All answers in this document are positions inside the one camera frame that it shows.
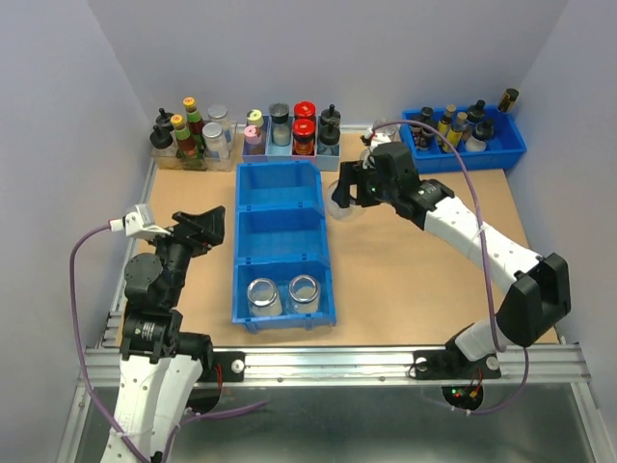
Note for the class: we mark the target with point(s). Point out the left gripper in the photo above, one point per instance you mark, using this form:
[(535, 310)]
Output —
[(210, 226)]

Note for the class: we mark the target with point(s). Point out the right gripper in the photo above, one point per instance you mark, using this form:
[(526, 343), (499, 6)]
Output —
[(352, 173)]

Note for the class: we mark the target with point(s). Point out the large blue divided bin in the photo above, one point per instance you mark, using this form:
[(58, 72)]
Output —
[(280, 232)]

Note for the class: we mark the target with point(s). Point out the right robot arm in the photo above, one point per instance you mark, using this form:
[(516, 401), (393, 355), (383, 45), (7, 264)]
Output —
[(536, 288)]

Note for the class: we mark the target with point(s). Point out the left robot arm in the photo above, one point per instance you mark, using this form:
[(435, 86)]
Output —
[(159, 363)]

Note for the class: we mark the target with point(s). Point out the front black dispenser bottle middle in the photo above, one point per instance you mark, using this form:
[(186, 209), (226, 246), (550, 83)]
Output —
[(328, 140)]

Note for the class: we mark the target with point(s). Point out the black dispenser bottle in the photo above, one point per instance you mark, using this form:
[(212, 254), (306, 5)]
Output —
[(329, 116), (328, 140), (163, 120), (162, 142)]

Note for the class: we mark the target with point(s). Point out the pastel compartment organizer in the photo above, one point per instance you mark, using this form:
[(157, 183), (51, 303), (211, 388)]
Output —
[(325, 158)]

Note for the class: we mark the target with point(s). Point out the lidded glass jar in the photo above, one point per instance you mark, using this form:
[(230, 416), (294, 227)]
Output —
[(386, 127)]

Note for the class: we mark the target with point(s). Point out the rear black dispenser bottle middle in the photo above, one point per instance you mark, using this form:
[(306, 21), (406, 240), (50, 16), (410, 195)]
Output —
[(329, 116)]

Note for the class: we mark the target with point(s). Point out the front red-lid sauce jar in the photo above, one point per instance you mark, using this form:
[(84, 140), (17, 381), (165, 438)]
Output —
[(303, 131)]

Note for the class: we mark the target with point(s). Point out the red-lid sauce jar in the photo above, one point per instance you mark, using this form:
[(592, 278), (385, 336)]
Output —
[(303, 131), (305, 110)]

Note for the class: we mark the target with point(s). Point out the clear plastic organizer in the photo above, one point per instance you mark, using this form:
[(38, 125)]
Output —
[(163, 160)]

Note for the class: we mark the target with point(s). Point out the front yellow-cap sauce bottle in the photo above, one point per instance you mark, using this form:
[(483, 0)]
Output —
[(189, 152)]

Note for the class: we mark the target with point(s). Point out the yellow-cap sauce bottle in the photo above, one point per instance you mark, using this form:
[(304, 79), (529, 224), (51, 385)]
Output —
[(195, 121), (189, 152)]

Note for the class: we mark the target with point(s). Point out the rear red-lid sauce jar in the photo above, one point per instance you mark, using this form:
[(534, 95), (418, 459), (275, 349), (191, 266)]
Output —
[(305, 110)]

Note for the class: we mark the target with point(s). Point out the black-cap spice jar front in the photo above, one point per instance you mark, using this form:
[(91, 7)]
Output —
[(423, 137)]

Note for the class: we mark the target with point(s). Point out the front silver-lid jar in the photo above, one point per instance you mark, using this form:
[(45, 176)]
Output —
[(215, 140)]

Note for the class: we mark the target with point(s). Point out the silver-lid jar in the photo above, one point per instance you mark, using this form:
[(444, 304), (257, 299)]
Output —
[(215, 140), (218, 113)]

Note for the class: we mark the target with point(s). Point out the grey-lid salt shaker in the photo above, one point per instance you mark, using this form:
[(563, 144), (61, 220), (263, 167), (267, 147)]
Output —
[(281, 132)]

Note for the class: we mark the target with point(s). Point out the front black dispenser bottle left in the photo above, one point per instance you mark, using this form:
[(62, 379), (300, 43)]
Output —
[(162, 142)]

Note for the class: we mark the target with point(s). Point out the rear yellow-cap sauce bottle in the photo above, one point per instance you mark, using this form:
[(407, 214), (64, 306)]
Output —
[(195, 121)]

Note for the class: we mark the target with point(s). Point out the pink-cap spice bottle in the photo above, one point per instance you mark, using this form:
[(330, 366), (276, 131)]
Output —
[(254, 143)]

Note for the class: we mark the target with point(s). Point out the yellow label bottle rear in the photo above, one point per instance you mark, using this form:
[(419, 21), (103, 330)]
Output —
[(445, 121)]

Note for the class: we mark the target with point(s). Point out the yellow label bottle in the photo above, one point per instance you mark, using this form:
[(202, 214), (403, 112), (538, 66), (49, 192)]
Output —
[(445, 121), (455, 132)]

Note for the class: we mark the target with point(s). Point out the yellow-cap spice bottle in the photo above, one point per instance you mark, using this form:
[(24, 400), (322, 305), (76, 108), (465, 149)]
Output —
[(255, 118)]

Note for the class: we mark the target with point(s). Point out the rear silver-lid jar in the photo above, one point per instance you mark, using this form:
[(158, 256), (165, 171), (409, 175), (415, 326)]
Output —
[(218, 113)]

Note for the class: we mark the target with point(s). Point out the yellow label bottle front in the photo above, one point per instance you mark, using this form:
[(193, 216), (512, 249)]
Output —
[(455, 132)]

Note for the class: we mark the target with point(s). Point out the rear black dispenser bottle left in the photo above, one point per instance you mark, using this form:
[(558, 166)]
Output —
[(163, 120)]

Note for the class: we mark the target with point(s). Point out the black dispenser bottle tray rear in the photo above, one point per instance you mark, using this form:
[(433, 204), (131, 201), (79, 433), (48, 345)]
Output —
[(477, 112)]

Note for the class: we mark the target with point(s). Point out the black dispenser bottle tray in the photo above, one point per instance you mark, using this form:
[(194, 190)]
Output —
[(480, 135), (477, 112)]

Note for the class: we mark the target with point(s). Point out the black dispenser bottle tray front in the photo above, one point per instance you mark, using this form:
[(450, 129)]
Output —
[(480, 135)]

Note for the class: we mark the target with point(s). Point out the blue tray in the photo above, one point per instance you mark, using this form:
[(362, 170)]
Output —
[(502, 151)]

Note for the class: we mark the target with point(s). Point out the dark bottle gold band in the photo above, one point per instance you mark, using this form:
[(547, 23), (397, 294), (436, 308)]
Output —
[(508, 100)]

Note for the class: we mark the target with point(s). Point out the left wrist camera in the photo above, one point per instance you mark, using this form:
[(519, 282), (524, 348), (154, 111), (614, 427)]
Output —
[(138, 223)]

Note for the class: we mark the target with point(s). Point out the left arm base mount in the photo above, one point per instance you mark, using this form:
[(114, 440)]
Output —
[(212, 369)]

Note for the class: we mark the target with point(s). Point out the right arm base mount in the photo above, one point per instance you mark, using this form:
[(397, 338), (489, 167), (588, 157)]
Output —
[(466, 392)]

